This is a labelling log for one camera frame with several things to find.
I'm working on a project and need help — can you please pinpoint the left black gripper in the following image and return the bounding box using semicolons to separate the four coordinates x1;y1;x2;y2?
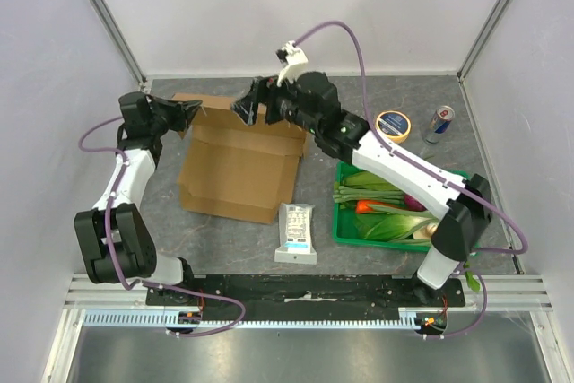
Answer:
148;97;203;136

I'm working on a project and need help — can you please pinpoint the brown cardboard box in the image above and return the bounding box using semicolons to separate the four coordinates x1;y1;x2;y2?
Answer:
173;93;309;224

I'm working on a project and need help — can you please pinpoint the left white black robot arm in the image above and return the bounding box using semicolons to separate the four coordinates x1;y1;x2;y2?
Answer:
74;91;202;305

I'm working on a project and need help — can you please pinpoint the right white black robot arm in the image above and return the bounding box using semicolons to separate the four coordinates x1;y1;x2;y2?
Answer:
230;72;491;306

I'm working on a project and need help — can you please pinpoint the green bean bundle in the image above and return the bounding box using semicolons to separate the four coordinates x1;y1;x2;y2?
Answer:
333;183;405;208

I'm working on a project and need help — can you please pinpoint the white plastic packet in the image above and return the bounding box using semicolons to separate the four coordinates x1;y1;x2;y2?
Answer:
274;204;317;265

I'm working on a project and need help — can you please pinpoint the yellow tape roll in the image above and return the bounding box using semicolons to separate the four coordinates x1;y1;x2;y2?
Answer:
375;110;412;144

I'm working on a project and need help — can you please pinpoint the orange carrot piece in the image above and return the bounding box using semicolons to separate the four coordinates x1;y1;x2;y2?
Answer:
355;199;381;214

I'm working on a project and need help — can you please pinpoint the green plastic tray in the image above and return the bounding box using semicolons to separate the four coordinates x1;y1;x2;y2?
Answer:
332;159;481;259

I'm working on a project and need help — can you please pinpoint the leafy green vegetable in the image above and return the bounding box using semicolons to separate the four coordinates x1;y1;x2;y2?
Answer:
336;170;439;246

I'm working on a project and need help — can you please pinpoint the purple onion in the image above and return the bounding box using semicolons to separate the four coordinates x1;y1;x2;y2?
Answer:
404;194;426;212

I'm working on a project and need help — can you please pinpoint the blue silver drink can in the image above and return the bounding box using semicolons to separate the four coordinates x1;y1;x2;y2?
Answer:
422;105;455;144

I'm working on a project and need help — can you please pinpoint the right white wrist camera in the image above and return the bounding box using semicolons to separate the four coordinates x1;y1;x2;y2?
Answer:
276;41;309;87

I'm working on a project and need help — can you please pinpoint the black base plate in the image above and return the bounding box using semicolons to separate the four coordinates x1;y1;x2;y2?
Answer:
145;274;465;312

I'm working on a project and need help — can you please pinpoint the left aluminium frame post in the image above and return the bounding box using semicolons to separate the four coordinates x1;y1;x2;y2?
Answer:
89;0;147;88

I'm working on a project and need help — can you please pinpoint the aluminium frame post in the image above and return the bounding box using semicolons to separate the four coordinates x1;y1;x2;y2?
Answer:
457;0;513;84
89;0;147;88

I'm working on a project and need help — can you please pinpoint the grey slotted cable duct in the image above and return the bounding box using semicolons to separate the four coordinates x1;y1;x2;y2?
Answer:
83;309;429;330

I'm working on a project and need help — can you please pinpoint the right aluminium frame post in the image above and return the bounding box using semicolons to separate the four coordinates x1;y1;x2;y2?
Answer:
457;0;513;84

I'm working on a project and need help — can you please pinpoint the aluminium front rail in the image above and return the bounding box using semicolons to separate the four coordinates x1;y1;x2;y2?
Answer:
64;274;552;312

